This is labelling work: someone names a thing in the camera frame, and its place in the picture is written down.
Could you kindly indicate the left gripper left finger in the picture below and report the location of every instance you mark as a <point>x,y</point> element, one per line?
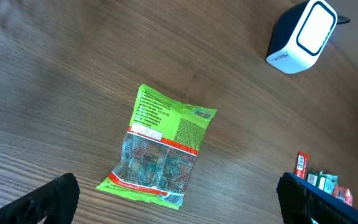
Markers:
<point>54,202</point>

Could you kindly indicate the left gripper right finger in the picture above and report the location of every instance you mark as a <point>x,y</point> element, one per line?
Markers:
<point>301,202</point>

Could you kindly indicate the green white medicine box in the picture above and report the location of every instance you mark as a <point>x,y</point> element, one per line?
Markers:
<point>316,179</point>

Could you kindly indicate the red sachet stick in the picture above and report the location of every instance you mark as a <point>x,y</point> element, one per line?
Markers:
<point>301,163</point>

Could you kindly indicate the teal tissue packet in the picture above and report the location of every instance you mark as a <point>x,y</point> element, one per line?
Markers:
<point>330,184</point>

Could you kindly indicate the small orange white box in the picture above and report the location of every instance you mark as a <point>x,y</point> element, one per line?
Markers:
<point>343,194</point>

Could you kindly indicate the green snack bag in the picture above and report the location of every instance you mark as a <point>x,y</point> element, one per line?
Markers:
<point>159,150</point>

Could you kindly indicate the white barcode scanner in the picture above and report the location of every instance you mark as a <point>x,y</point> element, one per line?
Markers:
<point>300,35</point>

